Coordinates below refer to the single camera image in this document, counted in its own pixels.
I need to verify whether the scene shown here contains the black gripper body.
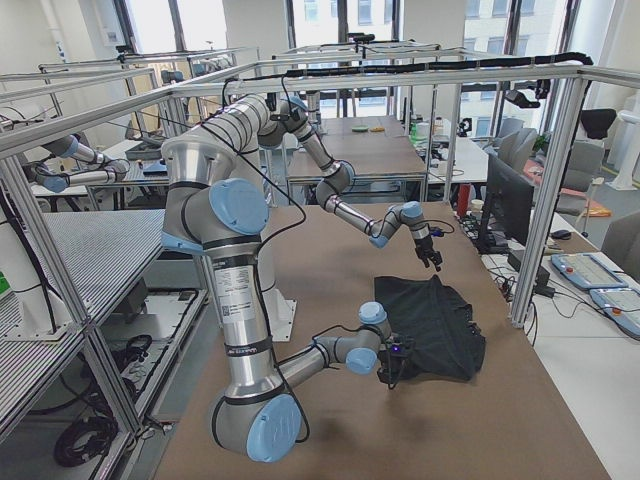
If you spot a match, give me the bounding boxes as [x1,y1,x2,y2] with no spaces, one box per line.
[377,352,406,385]
[414,236,435,264]

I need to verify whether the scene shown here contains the black printed t-shirt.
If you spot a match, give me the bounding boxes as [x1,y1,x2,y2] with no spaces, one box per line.
[374,276,486,381]

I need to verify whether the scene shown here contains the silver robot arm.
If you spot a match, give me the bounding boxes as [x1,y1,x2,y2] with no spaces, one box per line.
[162,134,392,463]
[199,96,442,269]

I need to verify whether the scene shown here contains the black computer monitor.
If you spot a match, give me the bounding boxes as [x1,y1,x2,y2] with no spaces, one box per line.
[476,154,534,254]

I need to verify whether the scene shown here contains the white pillar with base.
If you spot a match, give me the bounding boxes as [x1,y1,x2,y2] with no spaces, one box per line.
[249,149,299,343]

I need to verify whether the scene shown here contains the teach pendant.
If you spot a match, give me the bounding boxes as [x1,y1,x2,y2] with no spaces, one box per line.
[550,253,628,290]
[589,288,639,340]

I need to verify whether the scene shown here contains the grey office chair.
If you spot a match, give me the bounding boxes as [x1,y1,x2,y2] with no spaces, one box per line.
[556,141,605,216]

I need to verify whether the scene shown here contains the striped table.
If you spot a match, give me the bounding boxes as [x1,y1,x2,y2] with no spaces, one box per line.
[0,207,171,431]

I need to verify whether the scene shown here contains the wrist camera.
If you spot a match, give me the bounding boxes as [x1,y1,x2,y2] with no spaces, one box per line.
[429,227,445,237]
[387,337,415,359]

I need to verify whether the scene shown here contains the aluminium cage frame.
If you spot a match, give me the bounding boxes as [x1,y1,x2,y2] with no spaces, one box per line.
[0,48,640,436]

